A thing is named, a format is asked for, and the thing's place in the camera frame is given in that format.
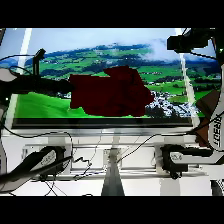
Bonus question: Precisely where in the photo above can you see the dark red garment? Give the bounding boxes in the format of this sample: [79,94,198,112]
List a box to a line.
[68,65,155,118]

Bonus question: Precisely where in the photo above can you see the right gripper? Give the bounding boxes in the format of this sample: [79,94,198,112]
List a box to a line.
[166,34,188,54]

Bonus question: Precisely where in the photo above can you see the silver frame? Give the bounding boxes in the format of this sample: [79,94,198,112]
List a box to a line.
[0,127,224,196]

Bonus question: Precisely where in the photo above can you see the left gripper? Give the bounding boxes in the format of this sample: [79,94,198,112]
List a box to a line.
[52,78,76,97]

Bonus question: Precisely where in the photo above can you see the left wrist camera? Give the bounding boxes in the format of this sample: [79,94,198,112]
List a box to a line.
[32,48,47,78]

